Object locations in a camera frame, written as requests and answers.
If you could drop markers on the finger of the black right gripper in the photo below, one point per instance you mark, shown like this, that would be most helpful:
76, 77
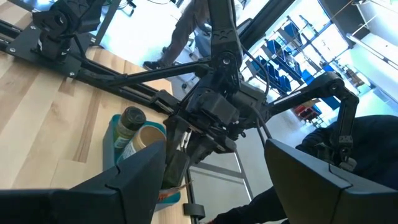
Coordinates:
174, 133
202, 147

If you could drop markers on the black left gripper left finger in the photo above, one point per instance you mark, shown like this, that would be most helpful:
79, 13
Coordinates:
136, 186

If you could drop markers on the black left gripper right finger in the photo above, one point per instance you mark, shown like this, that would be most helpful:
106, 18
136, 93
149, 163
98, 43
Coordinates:
304, 186

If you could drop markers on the beige-lid seasoning jar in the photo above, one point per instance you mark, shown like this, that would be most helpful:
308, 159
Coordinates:
146, 138

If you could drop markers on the small dark green box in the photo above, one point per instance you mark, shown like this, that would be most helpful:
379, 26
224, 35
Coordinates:
175, 169

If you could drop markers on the black-lid spice jar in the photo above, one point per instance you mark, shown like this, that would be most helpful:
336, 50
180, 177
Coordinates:
130, 124

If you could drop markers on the black background robot arm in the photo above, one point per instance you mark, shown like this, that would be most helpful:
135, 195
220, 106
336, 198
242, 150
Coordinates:
345, 109

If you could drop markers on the dark teal plastic tray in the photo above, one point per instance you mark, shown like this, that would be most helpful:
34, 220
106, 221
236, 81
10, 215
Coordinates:
109, 146

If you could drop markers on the shelf with blue bins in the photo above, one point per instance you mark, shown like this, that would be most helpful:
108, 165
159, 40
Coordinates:
280, 68

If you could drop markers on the person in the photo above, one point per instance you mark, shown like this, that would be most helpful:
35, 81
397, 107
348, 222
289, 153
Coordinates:
180, 31
373, 146

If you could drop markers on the white hanging light bar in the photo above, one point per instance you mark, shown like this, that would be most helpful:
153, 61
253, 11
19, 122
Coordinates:
373, 51

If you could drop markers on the black upright frame post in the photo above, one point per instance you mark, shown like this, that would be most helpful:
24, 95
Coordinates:
264, 21

